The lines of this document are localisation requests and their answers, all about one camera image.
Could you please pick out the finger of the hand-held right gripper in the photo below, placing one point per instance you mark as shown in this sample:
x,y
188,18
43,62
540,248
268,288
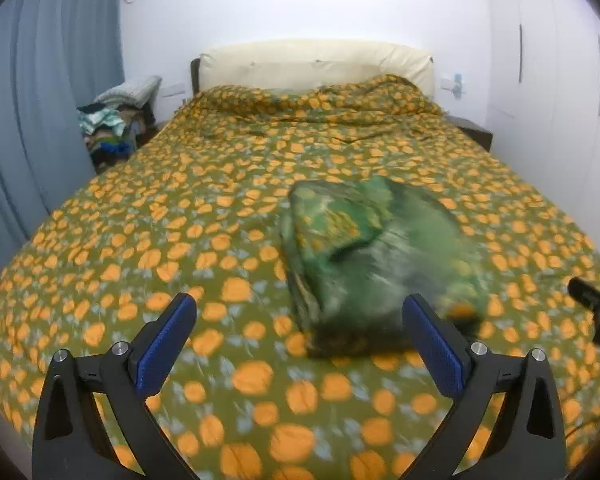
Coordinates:
x,y
592,300

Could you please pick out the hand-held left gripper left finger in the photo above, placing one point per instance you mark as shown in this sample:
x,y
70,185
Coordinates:
x,y
162,347

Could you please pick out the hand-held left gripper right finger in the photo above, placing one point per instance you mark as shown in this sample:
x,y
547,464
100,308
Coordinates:
x,y
436,347

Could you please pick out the green landscape print garment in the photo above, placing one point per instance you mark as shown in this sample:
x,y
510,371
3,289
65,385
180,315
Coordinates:
x,y
375,260

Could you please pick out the pile of mixed clothes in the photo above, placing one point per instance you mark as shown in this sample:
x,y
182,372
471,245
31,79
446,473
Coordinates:
x,y
110,130

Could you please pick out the olive blanket with orange flowers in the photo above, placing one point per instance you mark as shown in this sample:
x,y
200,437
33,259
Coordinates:
x,y
180,210

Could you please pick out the dark wooden nightstand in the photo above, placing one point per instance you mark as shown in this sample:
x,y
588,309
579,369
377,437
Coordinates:
x,y
472,131

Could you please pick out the white wardrobe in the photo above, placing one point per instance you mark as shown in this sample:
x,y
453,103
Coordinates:
x,y
555,60

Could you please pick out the grey folded knit cloth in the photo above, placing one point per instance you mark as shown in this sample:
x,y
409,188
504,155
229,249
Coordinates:
x,y
127,91

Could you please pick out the grey-blue curtain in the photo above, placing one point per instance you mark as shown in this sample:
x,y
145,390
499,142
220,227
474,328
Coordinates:
x,y
40,85

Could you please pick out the cream padded headboard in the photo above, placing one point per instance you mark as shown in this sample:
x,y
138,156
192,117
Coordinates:
x,y
305,67

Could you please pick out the wall socket with blue plug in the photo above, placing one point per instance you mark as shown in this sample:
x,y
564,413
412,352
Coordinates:
x,y
455,84

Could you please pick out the white wall switch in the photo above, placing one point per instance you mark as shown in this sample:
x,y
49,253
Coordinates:
x,y
173,90

